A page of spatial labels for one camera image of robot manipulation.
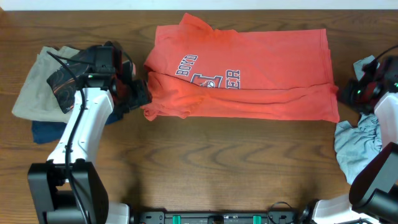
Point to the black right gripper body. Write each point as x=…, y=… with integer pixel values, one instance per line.
x=354, y=96

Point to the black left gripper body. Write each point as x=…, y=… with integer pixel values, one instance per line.
x=134, y=94

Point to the light blue t-shirt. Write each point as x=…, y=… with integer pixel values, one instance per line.
x=357, y=146

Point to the red soccer t-shirt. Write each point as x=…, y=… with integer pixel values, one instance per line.
x=195, y=70

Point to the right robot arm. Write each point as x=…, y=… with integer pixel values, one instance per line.
x=373, y=194

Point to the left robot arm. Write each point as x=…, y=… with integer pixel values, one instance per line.
x=67, y=188

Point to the black orange patterned shirt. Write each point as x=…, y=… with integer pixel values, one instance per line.
x=65, y=81

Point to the beige folded garment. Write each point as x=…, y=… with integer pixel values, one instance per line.
x=36, y=101

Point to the navy blue folded garment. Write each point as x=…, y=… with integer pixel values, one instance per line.
x=45, y=131

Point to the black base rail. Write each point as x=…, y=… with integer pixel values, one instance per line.
x=278, y=213

